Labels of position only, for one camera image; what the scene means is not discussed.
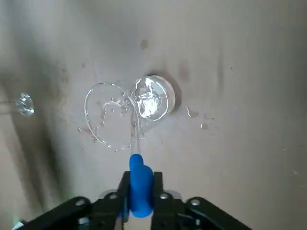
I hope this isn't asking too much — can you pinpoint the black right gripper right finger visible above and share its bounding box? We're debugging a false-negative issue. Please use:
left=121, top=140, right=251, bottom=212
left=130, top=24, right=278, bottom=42
left=151, top=171, right=252, bottom=230

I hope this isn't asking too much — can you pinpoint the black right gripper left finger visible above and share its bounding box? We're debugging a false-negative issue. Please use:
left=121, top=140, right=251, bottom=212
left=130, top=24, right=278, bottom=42
left=21, top=171, right=131, bottom=230

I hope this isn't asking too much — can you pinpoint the glass pipette with blue bulb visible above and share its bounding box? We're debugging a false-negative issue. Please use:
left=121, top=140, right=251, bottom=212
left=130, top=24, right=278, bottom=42
left=128, top=95, right=154, bottom=219

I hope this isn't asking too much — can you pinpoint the clear glass beaker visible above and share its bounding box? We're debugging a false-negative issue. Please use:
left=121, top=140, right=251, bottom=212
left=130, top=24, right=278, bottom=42
left=84, top=75, right=177, bottom=151

